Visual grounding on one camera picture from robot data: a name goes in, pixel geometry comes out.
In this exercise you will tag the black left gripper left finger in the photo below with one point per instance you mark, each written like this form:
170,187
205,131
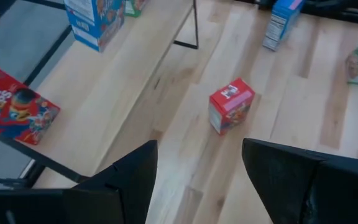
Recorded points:
120,193

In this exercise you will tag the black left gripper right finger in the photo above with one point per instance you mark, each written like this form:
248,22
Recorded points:
291,186

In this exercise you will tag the red Froot Loops cereal box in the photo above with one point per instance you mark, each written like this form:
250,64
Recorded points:
228,105
14,109

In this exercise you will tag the blue Rice Krispies cereal box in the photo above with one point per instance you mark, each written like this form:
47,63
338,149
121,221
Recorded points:
280,25
95,21

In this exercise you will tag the wooden shelf black metal frame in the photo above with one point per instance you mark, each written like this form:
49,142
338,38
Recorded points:
104,93

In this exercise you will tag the black aluminium table frame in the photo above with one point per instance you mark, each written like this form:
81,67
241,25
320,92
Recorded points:
346,11

